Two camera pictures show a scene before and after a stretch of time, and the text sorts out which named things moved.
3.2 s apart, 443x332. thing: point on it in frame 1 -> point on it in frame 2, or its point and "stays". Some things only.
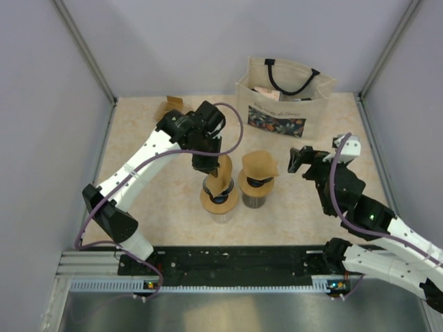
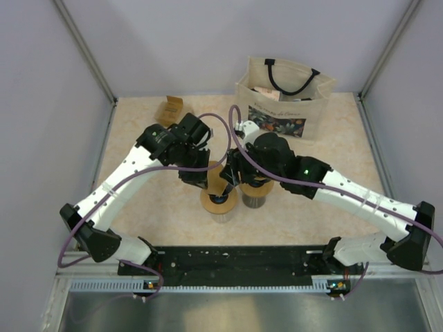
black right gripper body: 319,169 -> 248,169
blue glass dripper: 222,197 stays
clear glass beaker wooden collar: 222,218 stays
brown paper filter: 217,185 stays
